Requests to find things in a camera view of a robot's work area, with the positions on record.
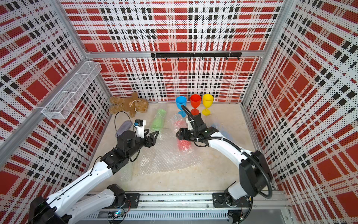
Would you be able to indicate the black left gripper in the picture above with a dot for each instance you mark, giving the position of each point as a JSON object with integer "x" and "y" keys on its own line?
{"x": 149, "y": 143}

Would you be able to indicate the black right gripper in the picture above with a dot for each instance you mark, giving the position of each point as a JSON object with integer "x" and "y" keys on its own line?
{"x": 183, "y": 134}

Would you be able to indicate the pink red glass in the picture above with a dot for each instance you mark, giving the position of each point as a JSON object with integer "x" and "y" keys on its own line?
{"x": 178, "y": 122}

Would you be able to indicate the red wine glass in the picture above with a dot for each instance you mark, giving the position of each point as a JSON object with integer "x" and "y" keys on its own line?
{"x": 195, "y": 101}

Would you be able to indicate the yellow glass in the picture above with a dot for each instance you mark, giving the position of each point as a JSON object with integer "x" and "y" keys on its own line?
{"x": 207, "y": 102}

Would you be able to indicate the blue wine glass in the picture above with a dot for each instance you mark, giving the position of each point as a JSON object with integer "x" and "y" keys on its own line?
{"x": 181, "y": 100}

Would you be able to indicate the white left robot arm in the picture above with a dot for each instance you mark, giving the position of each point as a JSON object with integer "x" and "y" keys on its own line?
{"x": 67, "y": 207}

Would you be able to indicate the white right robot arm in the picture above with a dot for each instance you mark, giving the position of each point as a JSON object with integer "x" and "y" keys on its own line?
{"x": 254, "y": 174}

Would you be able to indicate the wrapped light blue glass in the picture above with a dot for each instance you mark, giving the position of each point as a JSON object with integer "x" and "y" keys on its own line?
{"x": 214, "y": 122}

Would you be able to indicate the wrapped bright green glass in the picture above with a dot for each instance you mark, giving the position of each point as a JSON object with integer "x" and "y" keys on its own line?
{"x": 159, "y": 120}

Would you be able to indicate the brown teddy bear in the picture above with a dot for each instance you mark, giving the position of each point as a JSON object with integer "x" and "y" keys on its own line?
{"x": 132, "y": 105}

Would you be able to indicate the green circuit board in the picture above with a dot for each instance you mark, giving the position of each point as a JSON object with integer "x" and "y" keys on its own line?
{"x": 115, "y": 214}

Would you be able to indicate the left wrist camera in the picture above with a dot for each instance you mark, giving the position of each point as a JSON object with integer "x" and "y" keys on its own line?
{"x": 140, "y": 127}

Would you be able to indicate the white wire mesh shelf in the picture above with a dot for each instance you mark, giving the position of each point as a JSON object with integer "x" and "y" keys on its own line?
{"x": 62, "y": 104}

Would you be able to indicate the black wall hook rail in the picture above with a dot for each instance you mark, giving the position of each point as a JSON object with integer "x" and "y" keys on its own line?
{"x": 196, "y": 55}

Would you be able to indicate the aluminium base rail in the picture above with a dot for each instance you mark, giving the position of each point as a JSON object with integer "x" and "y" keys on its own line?
{"x": 171, "y": 200}

